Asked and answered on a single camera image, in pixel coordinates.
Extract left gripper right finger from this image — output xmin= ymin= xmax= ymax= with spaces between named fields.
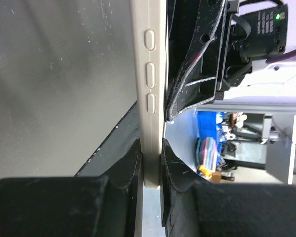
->
xmin=160 ymin=140 xmax=296 ymax=237

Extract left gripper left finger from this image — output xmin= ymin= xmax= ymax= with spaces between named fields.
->
xmin=0 ymin=140 xmax=142 ymax=237

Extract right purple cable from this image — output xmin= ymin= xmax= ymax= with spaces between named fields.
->
xmin=266 ymin=44 xmax=296 ymax=61

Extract stacked colourful phone cases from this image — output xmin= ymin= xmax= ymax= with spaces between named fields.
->
xmin=196 ymin=137 xmax=218 ymax=172

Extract blue storage bin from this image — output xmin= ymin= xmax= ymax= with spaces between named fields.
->
xmin=197 ymin=111 xmax=226 ymax=157

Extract beige phone case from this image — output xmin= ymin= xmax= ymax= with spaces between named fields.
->
xmin=130 ymin=0 xmax=168 ymax=189

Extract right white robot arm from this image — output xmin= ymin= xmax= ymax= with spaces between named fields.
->
xmin=165 ymin=0 xmax=296 ymax=121

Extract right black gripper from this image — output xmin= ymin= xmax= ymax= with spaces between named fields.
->
xmin=165 ymin=0 xmax=252 ymax=121

